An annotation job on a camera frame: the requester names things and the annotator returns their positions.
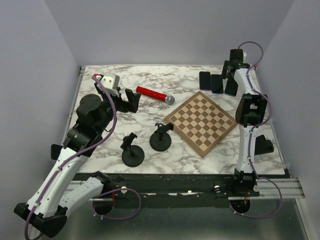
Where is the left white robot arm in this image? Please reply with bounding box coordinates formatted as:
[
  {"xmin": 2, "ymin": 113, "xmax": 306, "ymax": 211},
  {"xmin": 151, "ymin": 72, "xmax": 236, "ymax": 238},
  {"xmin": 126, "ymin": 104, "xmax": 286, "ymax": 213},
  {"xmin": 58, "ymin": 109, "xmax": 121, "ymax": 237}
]
[{"xmin": 13, "ymin": 80, "xmax": 141, "ymax": 240}]

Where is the black phone stand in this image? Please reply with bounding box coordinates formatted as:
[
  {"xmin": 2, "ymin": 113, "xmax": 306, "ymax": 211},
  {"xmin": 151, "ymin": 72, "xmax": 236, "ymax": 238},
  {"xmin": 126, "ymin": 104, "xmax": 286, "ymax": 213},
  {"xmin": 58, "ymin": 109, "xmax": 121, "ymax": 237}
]
[
  {"xmin": 120, "ymin": 132, "xmax": 145, "ymax": 168},
  {"xmin": 149, "ymin": 122, "xmax": 174, "ymax": 152}
]

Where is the black phone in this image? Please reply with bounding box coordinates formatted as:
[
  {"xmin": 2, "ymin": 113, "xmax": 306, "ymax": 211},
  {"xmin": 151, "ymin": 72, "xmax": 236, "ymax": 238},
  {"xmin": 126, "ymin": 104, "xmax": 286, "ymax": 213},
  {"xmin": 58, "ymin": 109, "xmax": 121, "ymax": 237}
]
[{"xmin": 224, "ymin": 79, "xmax": 239, "ymax": 97}]

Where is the purple case phone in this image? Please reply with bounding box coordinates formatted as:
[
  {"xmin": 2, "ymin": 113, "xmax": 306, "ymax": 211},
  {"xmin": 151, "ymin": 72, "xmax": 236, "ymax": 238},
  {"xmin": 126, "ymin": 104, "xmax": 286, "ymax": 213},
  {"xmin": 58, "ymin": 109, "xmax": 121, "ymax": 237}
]
[{"xmin": 199, "ymin": 71, "xmax": 211, "ymax": 91}]

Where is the right phone holder black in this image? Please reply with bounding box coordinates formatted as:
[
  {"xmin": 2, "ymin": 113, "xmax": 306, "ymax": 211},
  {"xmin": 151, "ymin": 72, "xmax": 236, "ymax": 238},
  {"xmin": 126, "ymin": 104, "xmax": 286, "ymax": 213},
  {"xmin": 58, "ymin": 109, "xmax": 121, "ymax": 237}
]
[{"xmin": 254, "ymin": 135, "xmax": 274, "ymax": 156}]

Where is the red toy microphone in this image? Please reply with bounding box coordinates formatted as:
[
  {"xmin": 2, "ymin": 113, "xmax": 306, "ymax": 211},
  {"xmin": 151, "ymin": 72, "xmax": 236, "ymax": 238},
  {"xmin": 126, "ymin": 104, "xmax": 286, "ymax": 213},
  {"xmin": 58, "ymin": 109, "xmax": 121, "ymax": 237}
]
[{"xmin": 136, "ymin": 86, "xmax": 175, "ymax": 105}]

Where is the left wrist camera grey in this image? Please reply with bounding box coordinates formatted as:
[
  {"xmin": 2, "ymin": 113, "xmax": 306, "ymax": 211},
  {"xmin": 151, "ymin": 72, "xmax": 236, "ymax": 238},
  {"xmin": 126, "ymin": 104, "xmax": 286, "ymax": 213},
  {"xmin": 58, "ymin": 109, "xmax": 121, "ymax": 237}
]
[{"xmin": 100, "ymin": 73, "xmax": 120, "ymax": 97}]

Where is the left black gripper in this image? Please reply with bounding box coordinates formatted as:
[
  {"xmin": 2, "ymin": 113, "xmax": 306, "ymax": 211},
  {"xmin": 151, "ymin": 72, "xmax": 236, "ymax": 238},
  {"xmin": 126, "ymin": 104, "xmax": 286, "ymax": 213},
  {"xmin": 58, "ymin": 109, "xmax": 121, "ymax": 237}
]
[{"xmin": 95, "ymin": 82, "xmax": 141, "ymax": 133}]

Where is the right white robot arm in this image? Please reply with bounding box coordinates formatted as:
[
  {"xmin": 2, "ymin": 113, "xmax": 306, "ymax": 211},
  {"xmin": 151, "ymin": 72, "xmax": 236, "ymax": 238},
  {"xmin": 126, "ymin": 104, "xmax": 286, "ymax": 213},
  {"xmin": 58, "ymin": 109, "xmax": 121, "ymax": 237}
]
[{"xmin": 221, "ymin": 48, "xmax": 268, "ymax": 196}]

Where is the wooden chessboard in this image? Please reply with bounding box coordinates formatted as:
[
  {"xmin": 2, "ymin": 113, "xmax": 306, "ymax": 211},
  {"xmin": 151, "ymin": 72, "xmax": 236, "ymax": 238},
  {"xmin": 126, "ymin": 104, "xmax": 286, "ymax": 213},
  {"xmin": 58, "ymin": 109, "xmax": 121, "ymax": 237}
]
[{"xmin": 164, "ymin": 91, "xmax": 238, "ymax": 158}]

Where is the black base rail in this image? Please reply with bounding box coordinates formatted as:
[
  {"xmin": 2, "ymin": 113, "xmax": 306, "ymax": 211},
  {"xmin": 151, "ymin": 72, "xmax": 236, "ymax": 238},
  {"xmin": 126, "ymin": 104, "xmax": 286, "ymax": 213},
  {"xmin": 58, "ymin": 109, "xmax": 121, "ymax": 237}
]
[{"xmin": 82, "ymin": 172, "xmax": 261, "ymax": 208}]

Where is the blue case phone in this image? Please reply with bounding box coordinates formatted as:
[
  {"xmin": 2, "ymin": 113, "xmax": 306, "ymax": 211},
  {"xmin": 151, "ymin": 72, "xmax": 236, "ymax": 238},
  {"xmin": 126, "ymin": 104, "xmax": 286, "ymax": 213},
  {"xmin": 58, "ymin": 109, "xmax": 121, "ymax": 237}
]
[{"xmin": 210, "ymin": 74, "xmax": 224, "ymax": 94}]

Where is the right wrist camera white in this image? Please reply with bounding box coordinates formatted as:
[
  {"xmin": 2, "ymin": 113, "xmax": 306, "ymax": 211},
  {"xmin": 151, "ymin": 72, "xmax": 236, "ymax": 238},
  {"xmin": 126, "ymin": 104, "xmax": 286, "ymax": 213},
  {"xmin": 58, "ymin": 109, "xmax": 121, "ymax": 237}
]
[{"xmin": 243, "ymin": 51, "xmax": 248, "ymax": 63}]

